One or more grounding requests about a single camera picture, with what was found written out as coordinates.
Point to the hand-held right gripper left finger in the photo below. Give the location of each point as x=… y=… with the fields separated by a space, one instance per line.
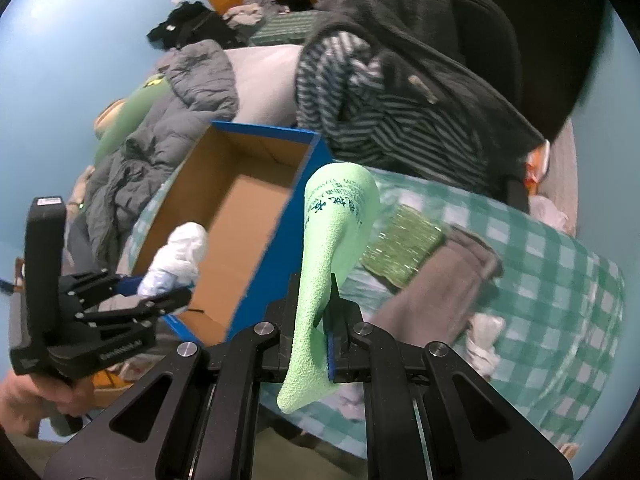
x=280 y=320

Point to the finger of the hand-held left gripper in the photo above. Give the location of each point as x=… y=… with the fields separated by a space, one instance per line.
x=127 y=287
x=165 y=305

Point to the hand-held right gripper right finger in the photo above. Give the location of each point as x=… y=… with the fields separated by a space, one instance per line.
x=331 y=355

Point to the white sock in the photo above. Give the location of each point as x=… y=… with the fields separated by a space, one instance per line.
x=177 y=255

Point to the light green sock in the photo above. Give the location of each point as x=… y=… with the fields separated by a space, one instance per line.
x=325 y=240

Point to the blue cardboard box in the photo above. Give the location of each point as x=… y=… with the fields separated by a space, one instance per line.
x=235 y=200

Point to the grey pants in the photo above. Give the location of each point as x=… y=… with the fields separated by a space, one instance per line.
x=440 y=290

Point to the person's left hand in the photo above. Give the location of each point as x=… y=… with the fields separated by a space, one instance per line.
x=30 y=400

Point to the small white cloth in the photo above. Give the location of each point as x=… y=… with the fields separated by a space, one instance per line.
x=485 y=342

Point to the grey puffer jacket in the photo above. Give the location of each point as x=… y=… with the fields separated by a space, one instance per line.
x=165 y=130

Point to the green plush pillow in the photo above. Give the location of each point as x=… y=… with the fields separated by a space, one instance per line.
x=127 y=115

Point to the green checkered tablecloth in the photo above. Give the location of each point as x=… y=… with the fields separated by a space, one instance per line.
x=540 y=300

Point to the pale lavender pillow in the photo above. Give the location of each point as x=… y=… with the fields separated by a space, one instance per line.
x=265 y=85

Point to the white plastic bag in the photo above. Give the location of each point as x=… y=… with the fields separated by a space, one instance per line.
x=550 y=212

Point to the pile of black clothes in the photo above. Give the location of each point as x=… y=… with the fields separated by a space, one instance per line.
x=190 y=25

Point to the orange bag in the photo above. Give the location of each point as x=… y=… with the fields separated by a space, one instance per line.
x=537 y=165

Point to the green patterned cloth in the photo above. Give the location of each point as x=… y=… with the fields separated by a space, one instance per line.
x=285 y=27

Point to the pile of grey white clothes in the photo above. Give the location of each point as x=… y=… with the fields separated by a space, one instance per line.
x=250 y=12

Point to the dark fleece jacket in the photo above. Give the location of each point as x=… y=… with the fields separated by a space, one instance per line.
x=410 y=20

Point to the black cloth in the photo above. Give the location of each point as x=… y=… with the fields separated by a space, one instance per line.
x=550 y=35

